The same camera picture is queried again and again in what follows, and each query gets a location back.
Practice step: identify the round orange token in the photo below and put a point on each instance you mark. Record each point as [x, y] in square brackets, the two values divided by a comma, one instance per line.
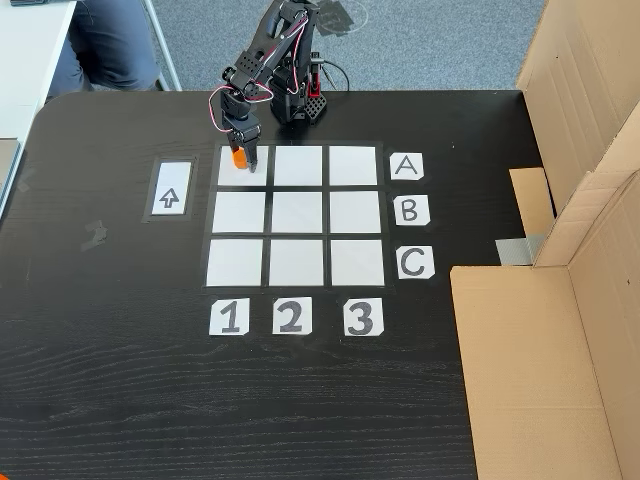
[239, 163]

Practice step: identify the white nine-square grid sheet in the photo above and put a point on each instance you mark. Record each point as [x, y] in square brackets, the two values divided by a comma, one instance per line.
[300, 167]

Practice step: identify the white arrow paper sheet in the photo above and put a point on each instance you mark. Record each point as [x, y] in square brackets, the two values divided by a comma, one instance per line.
[170, 175]

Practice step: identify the red black table clamp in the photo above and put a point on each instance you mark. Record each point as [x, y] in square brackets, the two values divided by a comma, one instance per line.
[314, 90]

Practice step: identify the white desk leg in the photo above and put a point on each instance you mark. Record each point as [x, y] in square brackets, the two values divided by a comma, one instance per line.
[162, 45]

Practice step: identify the black floor tape patch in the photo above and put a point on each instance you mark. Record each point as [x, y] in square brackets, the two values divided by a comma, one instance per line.
[337, 20]

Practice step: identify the person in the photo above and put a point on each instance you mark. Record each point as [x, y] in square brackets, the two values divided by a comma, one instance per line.
[110, 45]

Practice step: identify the paper label letter A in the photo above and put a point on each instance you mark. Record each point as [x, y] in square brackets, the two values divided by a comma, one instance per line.
[407, 166]

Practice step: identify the paper label number 1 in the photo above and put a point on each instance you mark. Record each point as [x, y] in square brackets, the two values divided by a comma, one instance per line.
[229, 317]

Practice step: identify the paper label number 2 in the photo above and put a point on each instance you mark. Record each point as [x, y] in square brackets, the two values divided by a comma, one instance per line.
[292, 315]

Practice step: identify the crumpled clear tape scraps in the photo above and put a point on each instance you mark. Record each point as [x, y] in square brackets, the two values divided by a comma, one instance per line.
[95, 235]

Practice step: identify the paper label letter B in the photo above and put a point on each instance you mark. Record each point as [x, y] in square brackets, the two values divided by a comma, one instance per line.
[411, 210]

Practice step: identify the paper label letter C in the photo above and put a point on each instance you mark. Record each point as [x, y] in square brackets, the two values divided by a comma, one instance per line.
[415, 262]

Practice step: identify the paper label number 3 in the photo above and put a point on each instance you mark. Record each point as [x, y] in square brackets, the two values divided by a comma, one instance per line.
[363, 317]

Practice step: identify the clear tape strip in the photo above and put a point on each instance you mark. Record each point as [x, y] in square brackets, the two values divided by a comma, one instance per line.
[26, 180]

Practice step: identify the white desk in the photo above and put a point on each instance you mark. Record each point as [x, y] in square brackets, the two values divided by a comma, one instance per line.
[30, 60]

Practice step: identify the black flat device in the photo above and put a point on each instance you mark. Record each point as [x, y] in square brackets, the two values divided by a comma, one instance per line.
[30, 2]

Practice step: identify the brown cardboard screen panel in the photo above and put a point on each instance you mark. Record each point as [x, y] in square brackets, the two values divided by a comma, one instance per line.
[580, 100]
[530, 380]

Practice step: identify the grey duct tape strip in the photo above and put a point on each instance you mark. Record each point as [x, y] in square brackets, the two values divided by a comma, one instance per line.
[517, 250]

